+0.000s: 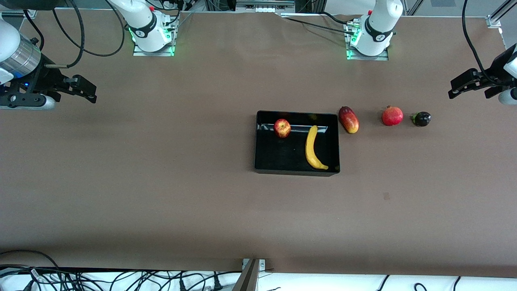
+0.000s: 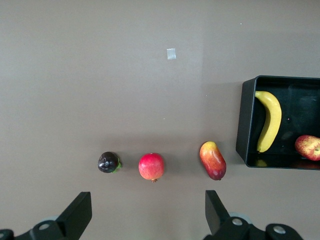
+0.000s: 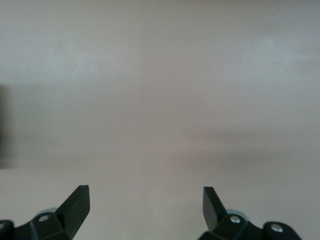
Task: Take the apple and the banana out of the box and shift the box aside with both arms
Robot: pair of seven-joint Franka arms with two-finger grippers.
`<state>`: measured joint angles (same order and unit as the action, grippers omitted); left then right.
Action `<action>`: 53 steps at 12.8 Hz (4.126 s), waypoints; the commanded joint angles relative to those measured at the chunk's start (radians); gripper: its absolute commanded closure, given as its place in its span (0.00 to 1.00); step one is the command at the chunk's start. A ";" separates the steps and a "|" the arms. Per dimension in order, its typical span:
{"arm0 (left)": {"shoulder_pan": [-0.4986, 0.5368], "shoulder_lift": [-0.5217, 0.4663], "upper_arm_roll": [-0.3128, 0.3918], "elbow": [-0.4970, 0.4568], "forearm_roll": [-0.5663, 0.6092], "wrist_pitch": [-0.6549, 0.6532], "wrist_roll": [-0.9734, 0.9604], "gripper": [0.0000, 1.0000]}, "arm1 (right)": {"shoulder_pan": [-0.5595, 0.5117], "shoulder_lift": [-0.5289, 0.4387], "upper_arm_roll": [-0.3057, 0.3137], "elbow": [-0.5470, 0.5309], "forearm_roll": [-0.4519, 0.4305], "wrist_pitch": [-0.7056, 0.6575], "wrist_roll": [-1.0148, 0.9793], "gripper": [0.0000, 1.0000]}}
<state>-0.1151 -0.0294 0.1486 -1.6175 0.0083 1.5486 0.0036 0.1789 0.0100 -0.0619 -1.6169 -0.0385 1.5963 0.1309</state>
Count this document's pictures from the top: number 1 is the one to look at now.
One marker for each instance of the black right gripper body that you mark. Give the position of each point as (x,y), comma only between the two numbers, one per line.
(43,76)

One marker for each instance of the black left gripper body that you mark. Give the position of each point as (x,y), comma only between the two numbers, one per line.
(496,69)

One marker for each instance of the yellow banana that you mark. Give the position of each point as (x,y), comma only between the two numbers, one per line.
(310,149)

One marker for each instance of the red yellow apple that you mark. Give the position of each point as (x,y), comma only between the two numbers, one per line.
(282,128)

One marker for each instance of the black rectangular plastic tray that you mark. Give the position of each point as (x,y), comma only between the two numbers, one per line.
(282,153)

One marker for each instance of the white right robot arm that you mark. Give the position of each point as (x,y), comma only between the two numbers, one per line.
(141,16)

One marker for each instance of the dark purple mangosteen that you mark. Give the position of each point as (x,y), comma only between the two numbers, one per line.
(422,119)

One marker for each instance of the red pomegranate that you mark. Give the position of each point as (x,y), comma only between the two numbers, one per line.
(392,116)

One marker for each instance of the red yellow mango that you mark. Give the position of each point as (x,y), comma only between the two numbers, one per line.
(348,120)

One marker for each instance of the grey power strip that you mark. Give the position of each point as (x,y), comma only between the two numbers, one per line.
(264,9)

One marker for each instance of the aluminium frame bar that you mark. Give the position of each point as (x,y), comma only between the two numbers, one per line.
(493,21)

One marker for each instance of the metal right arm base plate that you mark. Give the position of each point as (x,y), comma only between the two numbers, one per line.
(153,53)

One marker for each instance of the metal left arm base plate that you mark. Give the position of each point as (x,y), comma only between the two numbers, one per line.
(367,57)

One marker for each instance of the aluminium profile post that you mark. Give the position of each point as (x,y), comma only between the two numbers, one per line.
(248,279)

